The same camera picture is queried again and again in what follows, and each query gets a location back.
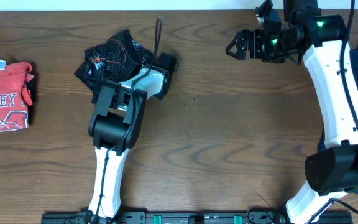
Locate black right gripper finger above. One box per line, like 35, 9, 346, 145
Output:
227, 29, 250, 49
226, 45, 247, 60

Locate black cycling jersey orange lines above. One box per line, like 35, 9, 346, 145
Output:
74, 30, 152, 103

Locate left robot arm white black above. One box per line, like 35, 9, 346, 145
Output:
78, 63, 176, 223

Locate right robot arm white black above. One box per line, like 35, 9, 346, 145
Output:
226, 0, 358, 223

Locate red folded printed t-shirt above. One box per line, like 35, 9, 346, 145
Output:
0, 60, 34, 133

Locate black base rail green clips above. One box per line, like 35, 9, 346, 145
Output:
41, 208, 354, 224

